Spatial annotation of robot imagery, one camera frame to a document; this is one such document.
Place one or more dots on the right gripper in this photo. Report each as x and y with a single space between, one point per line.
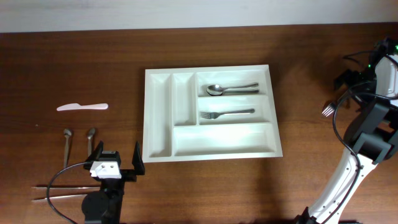
349 75

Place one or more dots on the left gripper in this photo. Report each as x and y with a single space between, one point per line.
131 174

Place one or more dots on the metal fork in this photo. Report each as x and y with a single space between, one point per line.
329 109
215 115

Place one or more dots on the metal tablespoon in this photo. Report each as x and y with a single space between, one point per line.
219 88
217 93

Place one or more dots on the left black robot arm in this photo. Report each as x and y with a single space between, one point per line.
104 205

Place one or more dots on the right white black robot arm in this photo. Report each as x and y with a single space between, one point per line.
370 138

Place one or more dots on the right small metal teaspoon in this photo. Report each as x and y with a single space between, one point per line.
90 135

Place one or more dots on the small metal teaspoon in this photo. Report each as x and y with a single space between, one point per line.
90 135
67 134

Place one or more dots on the left small metal teaspoon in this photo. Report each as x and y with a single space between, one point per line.
67 134

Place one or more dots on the pink plastic knife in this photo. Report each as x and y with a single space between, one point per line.
76 106

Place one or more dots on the white plastic cutlery tray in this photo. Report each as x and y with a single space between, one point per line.
174 130

